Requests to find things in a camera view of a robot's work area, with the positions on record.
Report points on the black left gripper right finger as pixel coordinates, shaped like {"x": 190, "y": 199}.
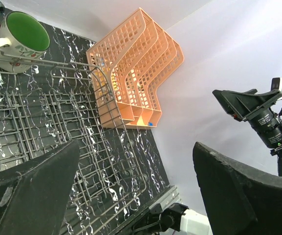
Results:
{"x": 239, "y": 199}

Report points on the grey wire dish rack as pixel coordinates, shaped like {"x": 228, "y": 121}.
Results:
{"x": 53, "y": 103}

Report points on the orange plastic file organizer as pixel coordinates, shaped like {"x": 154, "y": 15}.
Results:
{"x": 128, "y": 66}

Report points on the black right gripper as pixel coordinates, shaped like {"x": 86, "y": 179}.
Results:
{"x": 255, "y": 109}

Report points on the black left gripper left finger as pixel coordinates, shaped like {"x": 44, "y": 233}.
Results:
{"x": 34, "y": 194}

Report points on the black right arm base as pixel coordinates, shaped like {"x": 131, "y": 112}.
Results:
{"x": 157, "y": 220}

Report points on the white mug green inside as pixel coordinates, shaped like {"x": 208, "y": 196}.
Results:
{"x": 23, "y": 39}

